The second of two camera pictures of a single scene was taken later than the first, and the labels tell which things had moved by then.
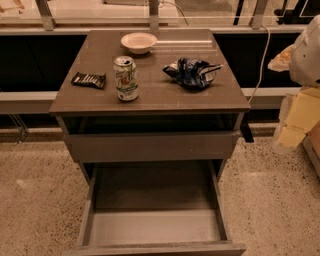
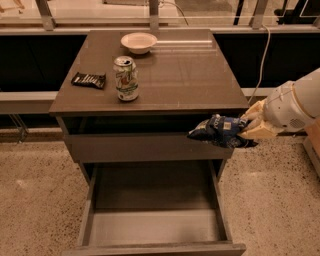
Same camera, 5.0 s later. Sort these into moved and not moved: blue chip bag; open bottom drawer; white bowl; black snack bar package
Moved: blue chip bag
Not moved: open bottom drawer; black snack bar package; white bowl
